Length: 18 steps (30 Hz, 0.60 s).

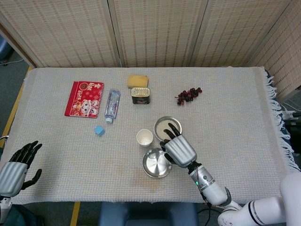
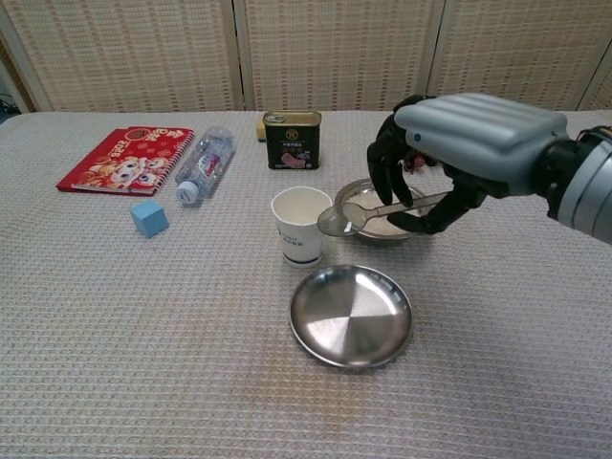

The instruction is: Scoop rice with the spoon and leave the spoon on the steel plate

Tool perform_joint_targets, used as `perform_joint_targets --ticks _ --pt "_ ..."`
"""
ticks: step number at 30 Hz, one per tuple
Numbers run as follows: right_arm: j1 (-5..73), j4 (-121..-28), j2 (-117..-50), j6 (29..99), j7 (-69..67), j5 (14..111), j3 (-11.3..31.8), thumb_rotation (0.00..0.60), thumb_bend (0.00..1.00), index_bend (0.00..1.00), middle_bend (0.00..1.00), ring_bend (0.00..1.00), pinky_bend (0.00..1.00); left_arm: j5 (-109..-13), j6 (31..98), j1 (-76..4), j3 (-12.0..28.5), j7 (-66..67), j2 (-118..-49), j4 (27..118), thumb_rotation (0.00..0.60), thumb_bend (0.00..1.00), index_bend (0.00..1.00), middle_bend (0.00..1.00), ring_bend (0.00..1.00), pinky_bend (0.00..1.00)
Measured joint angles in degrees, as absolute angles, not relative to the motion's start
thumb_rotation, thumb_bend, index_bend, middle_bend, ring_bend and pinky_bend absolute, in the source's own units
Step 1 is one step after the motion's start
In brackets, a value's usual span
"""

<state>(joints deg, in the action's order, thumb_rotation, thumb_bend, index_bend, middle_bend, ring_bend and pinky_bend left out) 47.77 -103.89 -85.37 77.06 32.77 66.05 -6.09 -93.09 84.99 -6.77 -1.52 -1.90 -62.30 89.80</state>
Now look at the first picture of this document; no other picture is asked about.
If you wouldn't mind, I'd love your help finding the metal spoon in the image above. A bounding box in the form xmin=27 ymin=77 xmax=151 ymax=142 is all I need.
xmin=147 ymin=150 xmax=169 ymax=160

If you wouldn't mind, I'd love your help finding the black cable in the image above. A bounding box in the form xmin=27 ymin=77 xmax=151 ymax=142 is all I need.
xmin=197 ymin=204 xmax=221 ymax=226

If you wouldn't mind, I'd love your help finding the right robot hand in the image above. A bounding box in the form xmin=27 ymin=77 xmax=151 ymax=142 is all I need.
xmin=159 ymin=122 xmax=198 ymax=169

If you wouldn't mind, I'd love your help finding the metal bowl with rice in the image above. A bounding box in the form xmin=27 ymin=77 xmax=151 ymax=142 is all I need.
xmin=153 ymin=116 xmax=183 ymax=142

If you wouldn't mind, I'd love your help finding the woven grey tablecloth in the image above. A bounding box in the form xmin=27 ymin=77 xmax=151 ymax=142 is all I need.
xmin=0 ymin=66 xmax=301 ymax=205

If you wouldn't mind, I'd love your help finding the blue office chair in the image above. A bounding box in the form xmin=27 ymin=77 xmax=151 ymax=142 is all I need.
xmin=0 ymin=35 xmax=12 ymax=65

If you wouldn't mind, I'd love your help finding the bunch of dark red grapes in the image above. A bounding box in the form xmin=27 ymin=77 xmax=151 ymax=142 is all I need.
xmin=174 ymin=87 xmax=203 ymax=106

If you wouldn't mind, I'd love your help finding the bamboo folding screen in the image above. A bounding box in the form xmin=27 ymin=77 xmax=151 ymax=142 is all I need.
xmin=0 ymin=0 xmax=301 ymax=102

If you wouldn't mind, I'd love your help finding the empty metal plate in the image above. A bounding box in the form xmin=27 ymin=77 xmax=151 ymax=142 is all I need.
xmin=142 ymin=147 xmax=173 ymax=178

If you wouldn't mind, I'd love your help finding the red calendar notebook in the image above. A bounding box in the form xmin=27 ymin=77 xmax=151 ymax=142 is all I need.
xmin=64 ymin=81 xmax=105 ymax=118

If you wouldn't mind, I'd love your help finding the white paper cup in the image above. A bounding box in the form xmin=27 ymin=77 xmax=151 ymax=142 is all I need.
xmin=136 ymin=129 xmax=154 ymax=147

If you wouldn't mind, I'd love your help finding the tin can with gold lid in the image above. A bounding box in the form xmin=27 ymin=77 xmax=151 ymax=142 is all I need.
xmin=130 ymin=87 xmax=151 ymax=105

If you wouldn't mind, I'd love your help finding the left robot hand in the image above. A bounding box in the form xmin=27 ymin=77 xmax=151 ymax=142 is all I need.
xmin=0 ymin=140 xmax=43 ymax=198

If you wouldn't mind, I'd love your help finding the yellow sponge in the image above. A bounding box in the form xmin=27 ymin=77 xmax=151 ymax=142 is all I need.
xmin=127 ymin=74 xmax=150 ymax=89

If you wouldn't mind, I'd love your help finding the clear plastic water bottle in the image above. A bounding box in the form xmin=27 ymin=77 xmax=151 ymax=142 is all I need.
xmin=104 ymin=88 xmax=121 ymax=124

